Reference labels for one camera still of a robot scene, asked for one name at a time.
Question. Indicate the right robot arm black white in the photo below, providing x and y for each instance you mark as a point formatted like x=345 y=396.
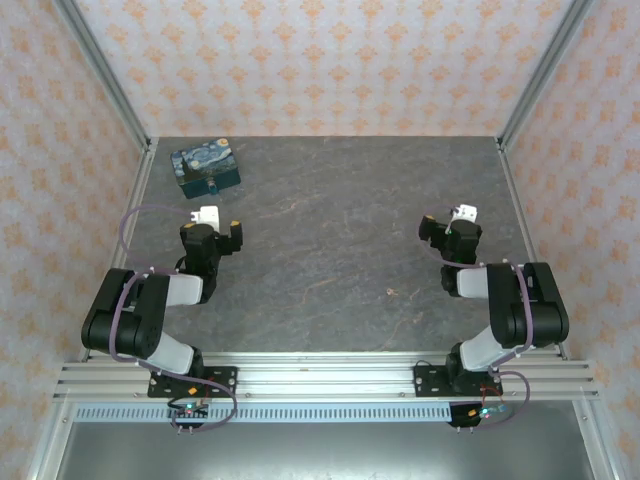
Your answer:
x=525 y=300

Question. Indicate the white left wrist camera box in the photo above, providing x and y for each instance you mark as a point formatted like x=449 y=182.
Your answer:
x=207 y=215

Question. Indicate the aluminium frame post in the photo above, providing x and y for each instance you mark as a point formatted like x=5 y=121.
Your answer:
x=105 y=80
x=545 y=80

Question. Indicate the small metal key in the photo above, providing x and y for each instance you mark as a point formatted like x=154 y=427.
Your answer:
x=391 y=291

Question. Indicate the starry night print box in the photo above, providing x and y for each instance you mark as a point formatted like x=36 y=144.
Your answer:
x=200 y=162

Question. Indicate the grey metal shelf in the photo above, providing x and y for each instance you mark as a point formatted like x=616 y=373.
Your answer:
x=320 y=452

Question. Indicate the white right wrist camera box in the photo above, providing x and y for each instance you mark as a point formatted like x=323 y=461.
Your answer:
x=467 y=212

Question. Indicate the small circuit board with LEDs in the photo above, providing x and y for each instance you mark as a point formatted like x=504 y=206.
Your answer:
x=190 y=409
x=487 y=412

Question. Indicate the silver box lock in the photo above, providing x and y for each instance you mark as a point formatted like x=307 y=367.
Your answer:
x=212 y=187

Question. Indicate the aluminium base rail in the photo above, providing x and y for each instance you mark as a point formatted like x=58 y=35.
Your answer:
x=325 y=380

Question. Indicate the aluminium table side rail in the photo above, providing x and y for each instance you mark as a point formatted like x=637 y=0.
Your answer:
x=530 y=235
x=127 y=240

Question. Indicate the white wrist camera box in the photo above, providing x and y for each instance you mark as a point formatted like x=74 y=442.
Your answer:
x=467 y=212
x=207 y=215

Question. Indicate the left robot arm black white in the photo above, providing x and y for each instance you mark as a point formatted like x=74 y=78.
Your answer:
x=130 y=320

